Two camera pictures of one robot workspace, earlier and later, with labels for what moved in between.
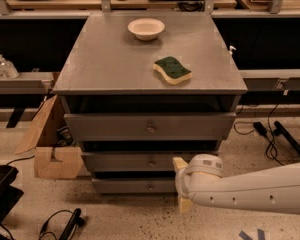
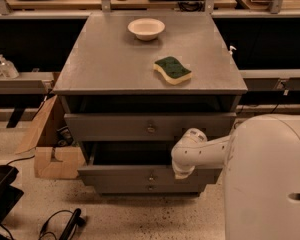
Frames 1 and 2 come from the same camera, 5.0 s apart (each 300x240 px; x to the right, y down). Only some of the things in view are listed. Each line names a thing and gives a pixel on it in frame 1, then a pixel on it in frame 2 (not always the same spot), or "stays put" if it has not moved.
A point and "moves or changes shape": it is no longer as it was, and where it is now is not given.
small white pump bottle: [232, 47] stays put
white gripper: [181, 179] -> [182, 161]
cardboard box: [49, 137] stays put
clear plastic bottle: [6, 69] stays put
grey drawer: [135, 161] moves or changes shape
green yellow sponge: [172, 70] stays put
